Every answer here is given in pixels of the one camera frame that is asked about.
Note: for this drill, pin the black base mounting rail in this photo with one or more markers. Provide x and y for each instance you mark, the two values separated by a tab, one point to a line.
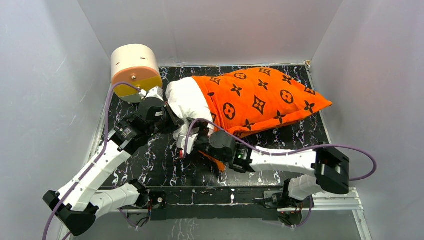
213	202

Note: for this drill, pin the orange patterned pillowcase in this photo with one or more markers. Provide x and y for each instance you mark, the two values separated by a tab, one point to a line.
253	100

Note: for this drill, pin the white pillow insert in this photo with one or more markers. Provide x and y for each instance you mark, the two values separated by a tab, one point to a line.
186	100

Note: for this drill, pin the cream drum with orange face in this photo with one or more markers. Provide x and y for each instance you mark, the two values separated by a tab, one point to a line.
136	65

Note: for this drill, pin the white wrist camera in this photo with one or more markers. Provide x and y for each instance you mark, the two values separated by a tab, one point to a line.
186	144
155	92

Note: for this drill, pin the aluminium frame rail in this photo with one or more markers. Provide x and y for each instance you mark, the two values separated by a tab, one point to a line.
332	202

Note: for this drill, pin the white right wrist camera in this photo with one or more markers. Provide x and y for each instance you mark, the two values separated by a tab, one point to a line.
186	144

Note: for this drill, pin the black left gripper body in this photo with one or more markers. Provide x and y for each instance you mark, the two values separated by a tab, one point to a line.
168	117

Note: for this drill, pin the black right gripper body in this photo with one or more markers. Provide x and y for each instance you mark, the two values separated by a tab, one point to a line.
209	150

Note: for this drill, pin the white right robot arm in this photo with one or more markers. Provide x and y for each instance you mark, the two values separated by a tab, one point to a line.
323	169

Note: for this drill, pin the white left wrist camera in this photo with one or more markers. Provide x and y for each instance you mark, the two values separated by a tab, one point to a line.
155	92

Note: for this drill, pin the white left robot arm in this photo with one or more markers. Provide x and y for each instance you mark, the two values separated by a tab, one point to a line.
76	204

